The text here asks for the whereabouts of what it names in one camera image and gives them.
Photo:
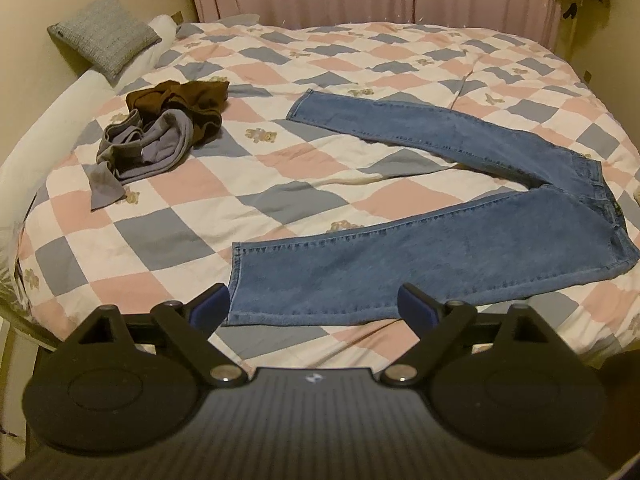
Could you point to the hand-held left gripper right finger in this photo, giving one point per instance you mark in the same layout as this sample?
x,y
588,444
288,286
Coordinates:
x,y
414,308

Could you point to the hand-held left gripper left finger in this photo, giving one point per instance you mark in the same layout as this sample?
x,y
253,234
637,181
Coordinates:
x,y
214,302

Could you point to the blue denim jeans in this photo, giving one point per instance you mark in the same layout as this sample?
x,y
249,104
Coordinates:
x,y
450,250

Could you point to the pink grey checkered quilt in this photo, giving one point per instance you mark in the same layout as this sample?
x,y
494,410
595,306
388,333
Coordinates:
x,y
200,195

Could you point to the grey garment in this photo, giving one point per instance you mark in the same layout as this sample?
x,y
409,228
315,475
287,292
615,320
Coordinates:
x,y
160,147

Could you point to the brown garment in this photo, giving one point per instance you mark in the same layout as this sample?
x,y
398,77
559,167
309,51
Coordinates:
x,y
197,95

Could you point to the white long bolster pillow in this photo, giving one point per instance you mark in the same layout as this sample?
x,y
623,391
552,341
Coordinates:
x,y
45,125

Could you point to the grey knitted pillow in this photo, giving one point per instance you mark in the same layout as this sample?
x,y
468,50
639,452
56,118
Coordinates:
x,y
102,35

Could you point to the black wall clip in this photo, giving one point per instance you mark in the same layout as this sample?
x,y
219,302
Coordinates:
x,y
570,10

